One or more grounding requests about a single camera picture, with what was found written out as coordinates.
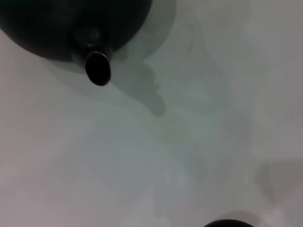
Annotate small black teacup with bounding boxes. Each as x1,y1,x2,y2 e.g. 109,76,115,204
202,219,255,227

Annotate black round teapot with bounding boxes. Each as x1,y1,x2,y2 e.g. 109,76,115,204
0,0,152,87

